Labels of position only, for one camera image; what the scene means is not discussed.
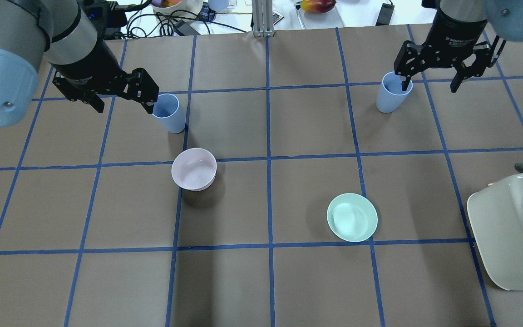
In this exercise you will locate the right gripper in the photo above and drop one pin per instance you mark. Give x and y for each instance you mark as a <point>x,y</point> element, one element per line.
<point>453,31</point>

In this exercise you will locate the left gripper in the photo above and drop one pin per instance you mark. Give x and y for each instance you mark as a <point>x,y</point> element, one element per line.
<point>88,64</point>

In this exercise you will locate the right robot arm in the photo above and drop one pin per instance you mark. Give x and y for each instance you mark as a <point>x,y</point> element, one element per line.
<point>504,17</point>

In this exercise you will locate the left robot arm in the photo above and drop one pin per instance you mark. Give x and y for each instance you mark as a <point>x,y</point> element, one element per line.
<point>60,33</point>

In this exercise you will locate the black power adapter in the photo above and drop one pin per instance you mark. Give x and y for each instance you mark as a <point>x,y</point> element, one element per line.
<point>385,13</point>

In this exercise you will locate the pink bowl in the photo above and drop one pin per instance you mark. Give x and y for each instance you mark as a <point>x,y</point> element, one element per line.
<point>194,169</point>

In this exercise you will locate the bowl of foam blocks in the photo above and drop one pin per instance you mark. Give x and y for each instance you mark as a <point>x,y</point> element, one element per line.
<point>182,9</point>

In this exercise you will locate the red apple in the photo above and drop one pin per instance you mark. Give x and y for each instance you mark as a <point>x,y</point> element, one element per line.
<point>317,6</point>

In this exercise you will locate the green bowl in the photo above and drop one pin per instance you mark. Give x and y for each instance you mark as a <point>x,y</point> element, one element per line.
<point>352,217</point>

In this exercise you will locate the cream toaster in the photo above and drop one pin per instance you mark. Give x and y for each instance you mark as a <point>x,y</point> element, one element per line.
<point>496,218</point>

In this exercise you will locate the aluminium frame post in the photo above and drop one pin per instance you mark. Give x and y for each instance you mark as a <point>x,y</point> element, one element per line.
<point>262,18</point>

